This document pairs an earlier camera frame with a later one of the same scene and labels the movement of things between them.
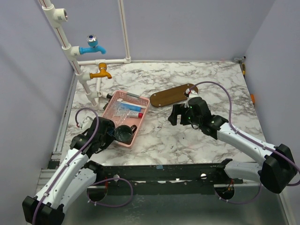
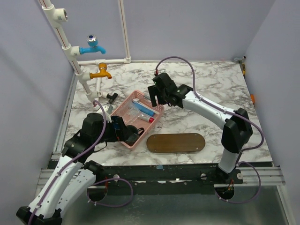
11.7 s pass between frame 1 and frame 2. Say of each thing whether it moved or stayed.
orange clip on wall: stayed
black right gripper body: moved
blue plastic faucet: stayed
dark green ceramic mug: moved
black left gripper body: moved
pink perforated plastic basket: moved
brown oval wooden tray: moved
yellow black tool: stayed
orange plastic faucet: stayed
